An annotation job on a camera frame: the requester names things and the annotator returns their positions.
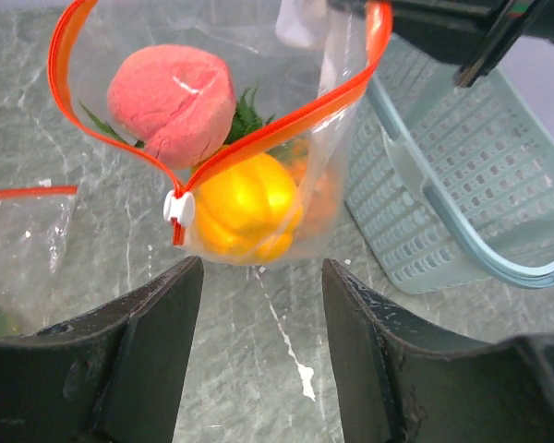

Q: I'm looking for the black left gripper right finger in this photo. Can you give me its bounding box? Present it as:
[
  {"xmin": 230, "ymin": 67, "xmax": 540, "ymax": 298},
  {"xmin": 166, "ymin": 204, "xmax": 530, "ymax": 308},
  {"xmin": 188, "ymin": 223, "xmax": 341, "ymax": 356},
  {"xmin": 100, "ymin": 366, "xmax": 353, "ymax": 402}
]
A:
[{"xmin": 321, "ymin": 259, "xmax": 554, "ymax": 442}]

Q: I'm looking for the small yellow toy fruit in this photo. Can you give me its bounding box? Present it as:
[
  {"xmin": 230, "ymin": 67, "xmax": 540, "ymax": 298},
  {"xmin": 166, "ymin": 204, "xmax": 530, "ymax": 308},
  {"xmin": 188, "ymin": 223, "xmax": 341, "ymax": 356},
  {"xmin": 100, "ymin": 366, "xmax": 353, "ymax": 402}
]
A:
[{"xmin": 194, "ymin": 153, "xmax": 303, "ymax": 265}]

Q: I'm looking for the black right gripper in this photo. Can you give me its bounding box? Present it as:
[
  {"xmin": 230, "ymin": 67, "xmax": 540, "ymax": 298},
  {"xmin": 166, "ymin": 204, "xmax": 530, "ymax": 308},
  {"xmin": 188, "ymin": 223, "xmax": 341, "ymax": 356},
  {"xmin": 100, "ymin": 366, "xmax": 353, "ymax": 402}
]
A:
[{"xmin": 385, "ymin": 0, "xmax": 554, "ymax": 88}]

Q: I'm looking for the clear orange zip top bag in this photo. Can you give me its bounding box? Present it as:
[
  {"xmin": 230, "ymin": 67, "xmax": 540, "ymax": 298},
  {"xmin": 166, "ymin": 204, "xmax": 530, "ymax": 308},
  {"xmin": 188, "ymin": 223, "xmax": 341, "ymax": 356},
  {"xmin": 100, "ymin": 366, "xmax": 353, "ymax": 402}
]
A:
[{"xmin": 0, "ymin": 186, "xmax": 78, "ymax": 334}]

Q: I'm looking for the light blue plastic basket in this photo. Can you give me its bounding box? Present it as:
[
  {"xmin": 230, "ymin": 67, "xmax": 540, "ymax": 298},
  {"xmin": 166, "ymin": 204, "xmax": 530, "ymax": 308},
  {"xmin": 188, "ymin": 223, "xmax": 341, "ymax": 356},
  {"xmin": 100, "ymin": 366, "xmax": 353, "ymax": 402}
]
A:
[{"xmin": 345, "ymin": 37, "xmax": 554, "ymax": 293}]

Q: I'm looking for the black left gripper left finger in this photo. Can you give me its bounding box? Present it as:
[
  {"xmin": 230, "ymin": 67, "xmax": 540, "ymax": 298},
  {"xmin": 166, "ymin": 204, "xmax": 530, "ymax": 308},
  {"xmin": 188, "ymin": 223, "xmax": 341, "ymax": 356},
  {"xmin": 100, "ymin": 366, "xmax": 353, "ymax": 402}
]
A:
[{"xmin": 0, "ymin": 257, "xmax": 204, "ymax": 442}]

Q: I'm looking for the pink toy fruit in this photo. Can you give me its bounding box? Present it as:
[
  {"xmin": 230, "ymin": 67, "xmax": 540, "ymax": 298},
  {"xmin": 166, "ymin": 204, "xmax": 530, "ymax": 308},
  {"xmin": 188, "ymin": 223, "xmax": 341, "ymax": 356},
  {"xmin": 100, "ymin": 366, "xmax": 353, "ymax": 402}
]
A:
[{"xmin": 107, "ymin": 44, "xmax": 236, "ymax": 170}]

